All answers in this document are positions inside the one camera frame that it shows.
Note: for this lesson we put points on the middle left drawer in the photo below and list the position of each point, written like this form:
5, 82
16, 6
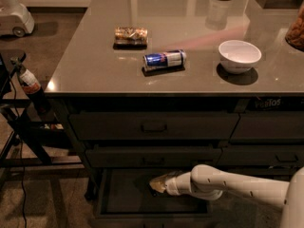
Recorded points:
152, 156

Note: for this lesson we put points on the middle right drawer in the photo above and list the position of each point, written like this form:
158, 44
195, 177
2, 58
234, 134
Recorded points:
262, 155

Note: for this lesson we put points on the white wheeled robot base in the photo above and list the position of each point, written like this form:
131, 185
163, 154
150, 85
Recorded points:
15, 19

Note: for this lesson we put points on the fire extinguisher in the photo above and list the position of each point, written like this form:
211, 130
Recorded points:
31, 87

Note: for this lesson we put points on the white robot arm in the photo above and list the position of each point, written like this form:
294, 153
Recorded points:
208, 183

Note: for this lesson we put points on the bottom right drawer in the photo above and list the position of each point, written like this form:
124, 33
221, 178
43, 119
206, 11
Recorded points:
262, 171

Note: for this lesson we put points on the jar of nuts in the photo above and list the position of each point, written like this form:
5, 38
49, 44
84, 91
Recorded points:
295, 34

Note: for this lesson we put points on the white bowl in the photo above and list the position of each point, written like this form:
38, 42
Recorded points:
237, 56

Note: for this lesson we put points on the black metal stand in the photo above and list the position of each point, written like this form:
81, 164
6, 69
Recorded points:
23, 129

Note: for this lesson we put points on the red bull can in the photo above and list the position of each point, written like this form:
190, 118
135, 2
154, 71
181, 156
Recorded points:
164, 60

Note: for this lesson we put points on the open bottom drawer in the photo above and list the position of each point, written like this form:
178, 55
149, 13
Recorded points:
126, 200

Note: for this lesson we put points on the brown snack bar packet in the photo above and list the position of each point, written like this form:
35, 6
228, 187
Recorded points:
130, 36

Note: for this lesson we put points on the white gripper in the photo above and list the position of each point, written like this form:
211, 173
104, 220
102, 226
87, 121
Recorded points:
171, 185

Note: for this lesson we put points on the top left drawer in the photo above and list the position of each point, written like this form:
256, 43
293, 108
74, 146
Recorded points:
153, 125

